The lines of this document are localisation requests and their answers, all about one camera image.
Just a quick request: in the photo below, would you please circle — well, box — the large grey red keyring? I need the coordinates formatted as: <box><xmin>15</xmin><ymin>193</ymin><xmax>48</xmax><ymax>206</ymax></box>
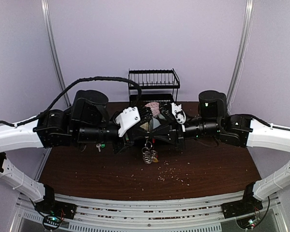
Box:
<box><xmin>141</xmin><ymin>139</ymin><xmax>158</xmax><ymax>164</ymax></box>

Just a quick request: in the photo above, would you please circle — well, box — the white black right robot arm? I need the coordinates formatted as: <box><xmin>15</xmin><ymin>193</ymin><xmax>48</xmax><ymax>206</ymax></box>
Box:
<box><xmin>149</xmin><ymin>90</ymin><xmax>290</xmax><ymax>214</ymax></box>

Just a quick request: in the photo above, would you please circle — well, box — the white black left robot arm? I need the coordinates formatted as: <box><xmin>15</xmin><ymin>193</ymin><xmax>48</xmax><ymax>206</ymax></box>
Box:
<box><xmin>0</xmin><ymin>90</ymin><xmax>152</xmax><ymax>215</ymax></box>

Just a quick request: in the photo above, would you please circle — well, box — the blue yellow patterned bowl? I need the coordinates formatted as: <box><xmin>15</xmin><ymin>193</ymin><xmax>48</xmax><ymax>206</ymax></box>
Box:
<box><xmin>140</xmin><ymin>122</ymin><xmax>150</xmax><ymax>131</ymax></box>

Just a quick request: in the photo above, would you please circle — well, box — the grey blue ribbed bowl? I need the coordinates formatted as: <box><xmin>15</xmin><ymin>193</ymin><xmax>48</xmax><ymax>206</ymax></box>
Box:
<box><xmin>149</xmin><ymin>117</ymin><xmax>161</xmax><ymax>131</ymax></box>

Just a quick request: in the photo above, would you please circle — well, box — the green tag key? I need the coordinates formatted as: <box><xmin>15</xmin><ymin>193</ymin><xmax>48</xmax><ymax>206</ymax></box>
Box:
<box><xmin>96</xmin><ymin>144</ymin><xmax>105</xmax><ymax>152</ymax></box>

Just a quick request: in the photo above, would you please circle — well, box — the pink patterned bowl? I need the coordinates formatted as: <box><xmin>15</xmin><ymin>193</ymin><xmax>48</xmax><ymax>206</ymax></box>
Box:
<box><xmin>145</xmin><ymin>101</ymin><xmax>160</xmax><ymax>117</ymax></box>

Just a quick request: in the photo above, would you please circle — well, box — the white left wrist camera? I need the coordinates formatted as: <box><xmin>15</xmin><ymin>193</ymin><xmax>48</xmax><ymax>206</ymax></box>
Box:
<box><xmin>115</xmin><ymin>106</ymin><xmax>141</xmax><ymax>137</ymax></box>

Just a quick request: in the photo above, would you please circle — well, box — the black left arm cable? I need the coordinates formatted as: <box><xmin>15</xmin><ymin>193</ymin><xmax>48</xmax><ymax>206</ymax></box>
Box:
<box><xmin>0</xmin><ymin>76</ymin><xmax>143</xmax><ymax>131</ymax></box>

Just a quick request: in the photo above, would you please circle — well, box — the black wire dish rack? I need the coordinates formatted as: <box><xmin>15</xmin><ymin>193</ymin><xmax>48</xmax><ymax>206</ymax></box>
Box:
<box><xmin>128</xmin><ymin>69</ymin><xmax>180</xmax><ymax>106</ymax></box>

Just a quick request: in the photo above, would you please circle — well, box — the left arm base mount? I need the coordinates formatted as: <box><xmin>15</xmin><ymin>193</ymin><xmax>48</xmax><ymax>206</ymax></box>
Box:
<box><xmin>33</xmin><ymin>201</ymin><xmax>77</xmax><ymax>231</ymax></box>

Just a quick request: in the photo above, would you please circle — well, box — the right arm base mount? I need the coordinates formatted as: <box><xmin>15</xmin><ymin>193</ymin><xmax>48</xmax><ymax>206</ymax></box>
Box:
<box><xmin>221</xmin><ymin>200</ymin><xmax>263</xmax><ymax>231</ymax></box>

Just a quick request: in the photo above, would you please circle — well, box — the right aluminium frame post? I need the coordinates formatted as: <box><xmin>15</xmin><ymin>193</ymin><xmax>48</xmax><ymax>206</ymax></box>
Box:
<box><xmin>227</xmin><ymin>0</ymin><xmax>255</xmax><ymax>113</ymax></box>

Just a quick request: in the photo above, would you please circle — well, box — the aluminium frame post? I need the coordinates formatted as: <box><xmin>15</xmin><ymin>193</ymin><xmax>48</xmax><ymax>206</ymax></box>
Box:
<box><xmin>40</xmin><ymin>0</ymin><xmax>72</xmax><ymax>108</ymax></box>
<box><xmin>227</xmin><ymin>0</ymin><xmax>255</xmax><ymax>113</ymax></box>

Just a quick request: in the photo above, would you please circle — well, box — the left aluminium frame post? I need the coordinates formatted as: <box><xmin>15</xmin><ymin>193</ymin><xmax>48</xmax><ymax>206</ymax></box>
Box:
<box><xmin>40</xmin><ymin>0</ymin><xmax>72</xmax><ymax>108</ymax></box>

